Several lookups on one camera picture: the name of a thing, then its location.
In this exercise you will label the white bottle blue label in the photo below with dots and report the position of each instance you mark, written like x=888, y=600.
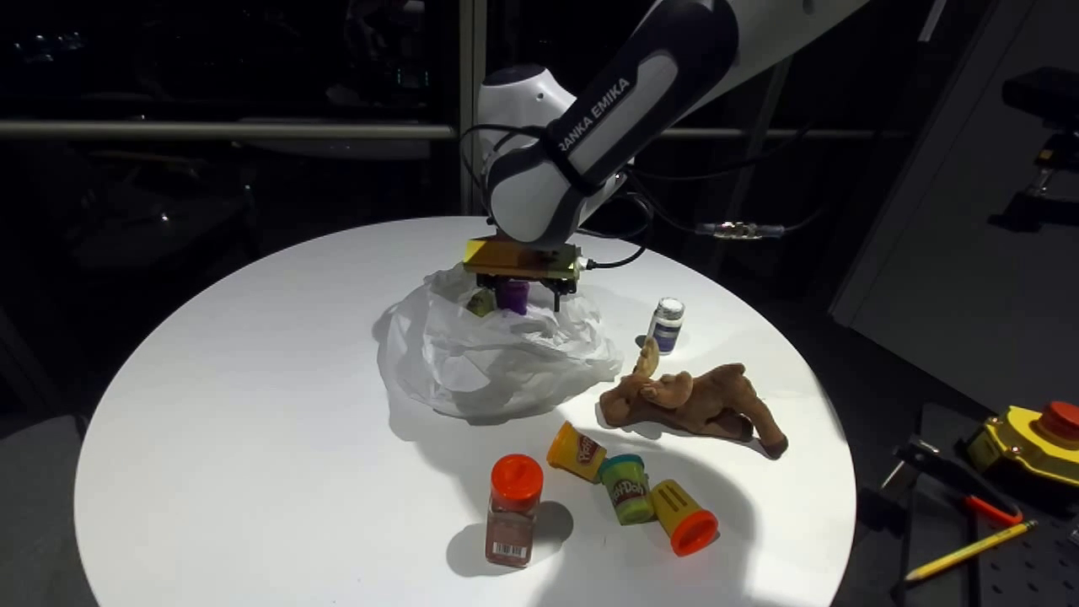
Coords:
x=667, y=324

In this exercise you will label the yellow tub orange lid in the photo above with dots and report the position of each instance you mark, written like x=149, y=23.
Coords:
x=575, y=449

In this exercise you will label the brown plush moose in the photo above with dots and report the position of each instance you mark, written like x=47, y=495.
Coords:
x=696, y=403

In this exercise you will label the teal lid dough tub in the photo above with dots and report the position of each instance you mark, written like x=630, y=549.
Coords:
x=627, y=491

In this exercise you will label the spice jar red lid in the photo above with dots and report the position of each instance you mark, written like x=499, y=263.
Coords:
x=514, y=506

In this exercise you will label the yellow tub red-orange lid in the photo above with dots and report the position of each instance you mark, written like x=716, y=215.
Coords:
x=682, y=520

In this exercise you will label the robot arm white and grey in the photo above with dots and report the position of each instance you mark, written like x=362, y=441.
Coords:
x=594, y=123

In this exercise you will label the yellow rectangular board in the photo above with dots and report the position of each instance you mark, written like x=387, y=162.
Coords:
x=525, y=263

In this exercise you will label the clear plastic bag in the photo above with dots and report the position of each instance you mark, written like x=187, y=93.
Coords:
x=492, y=359

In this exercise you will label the metal window railing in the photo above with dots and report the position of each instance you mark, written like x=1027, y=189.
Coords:
x=223, y=129

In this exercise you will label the dark grey slanted panel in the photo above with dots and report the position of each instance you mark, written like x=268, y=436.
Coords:
x=965, y=258

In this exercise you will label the yellow pencil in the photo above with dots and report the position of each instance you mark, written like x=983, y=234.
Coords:
x=970, y=556

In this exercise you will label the yellow emergency stop button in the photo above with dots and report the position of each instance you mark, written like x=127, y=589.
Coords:
x=1028, y=441

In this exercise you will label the black perforated bench plate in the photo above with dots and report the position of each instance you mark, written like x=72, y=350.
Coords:
x=1012, y=560

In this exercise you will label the grey window post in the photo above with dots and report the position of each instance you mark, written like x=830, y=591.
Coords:
x=469, y=104

